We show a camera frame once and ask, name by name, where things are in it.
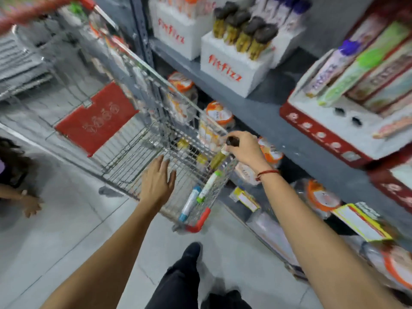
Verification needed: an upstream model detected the person's right hand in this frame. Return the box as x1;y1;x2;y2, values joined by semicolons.
224;131;275;175

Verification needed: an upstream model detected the person's left hand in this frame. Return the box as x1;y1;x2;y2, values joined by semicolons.
139;155;177;210

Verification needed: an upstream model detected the person's right forearm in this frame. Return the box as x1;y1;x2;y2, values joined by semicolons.
256;170;404;309

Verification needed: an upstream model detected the person's left forearm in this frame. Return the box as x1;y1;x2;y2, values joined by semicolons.
40;203;161;309

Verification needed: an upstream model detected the white tube with blue cap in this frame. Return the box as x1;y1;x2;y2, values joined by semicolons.
179;185;202;223

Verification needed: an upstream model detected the white tube with green cap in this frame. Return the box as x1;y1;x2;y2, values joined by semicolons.
197;170;223;204

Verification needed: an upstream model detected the grey metal shelf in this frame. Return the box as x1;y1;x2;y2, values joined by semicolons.
130;0;412;287

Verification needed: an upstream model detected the small yellow price tag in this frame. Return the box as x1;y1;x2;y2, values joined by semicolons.
229;187;261;213

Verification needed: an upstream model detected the black shoe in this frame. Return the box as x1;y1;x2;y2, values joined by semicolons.
180;242;203;271

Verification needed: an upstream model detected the white foam box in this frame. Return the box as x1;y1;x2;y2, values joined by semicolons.
148;0;215;61
200;31;275;98
270;26;307;69

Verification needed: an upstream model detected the clear plastic packet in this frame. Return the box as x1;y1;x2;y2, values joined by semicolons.
245;212;300;268

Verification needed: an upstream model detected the red cart seat flap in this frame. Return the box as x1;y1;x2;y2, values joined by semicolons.
55;82;139;157

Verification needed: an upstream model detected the black trouser leg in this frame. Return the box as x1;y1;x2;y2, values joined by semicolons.
200;289;252;309
145;260;203;309

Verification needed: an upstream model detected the red and white display tray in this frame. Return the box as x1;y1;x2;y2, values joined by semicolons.
367;144;412;213
279;49;412;169

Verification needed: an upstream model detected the white tube with purple cap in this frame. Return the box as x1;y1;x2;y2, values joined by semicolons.
304;40;362;99

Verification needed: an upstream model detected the large yellow price tag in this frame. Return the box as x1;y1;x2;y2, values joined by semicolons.
331;203;393;243

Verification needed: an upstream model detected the white bottle with purple cap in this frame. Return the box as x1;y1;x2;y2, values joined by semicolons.
267;0;294;27
283;0;313;32
251;0;268;17

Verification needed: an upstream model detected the row of orange capped bottles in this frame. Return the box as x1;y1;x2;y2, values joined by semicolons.
157;0;217;18

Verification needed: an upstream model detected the light green tube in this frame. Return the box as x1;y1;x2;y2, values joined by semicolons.
318;22;412;108

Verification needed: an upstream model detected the pink tube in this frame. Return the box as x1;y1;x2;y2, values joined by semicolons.
372;116;412;139

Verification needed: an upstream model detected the pale green carton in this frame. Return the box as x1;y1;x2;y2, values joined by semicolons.
362;69;412;114

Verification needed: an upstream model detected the red brown carton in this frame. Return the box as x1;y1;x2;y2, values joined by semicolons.
346;38;412;101

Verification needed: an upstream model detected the grey metal rack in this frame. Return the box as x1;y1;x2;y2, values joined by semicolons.
0;28;54;102

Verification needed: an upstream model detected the red thread bracelet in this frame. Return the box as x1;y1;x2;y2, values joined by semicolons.
255;169;280;182

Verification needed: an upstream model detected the metal wire shopping cart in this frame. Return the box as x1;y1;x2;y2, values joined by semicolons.
0;0;239;234

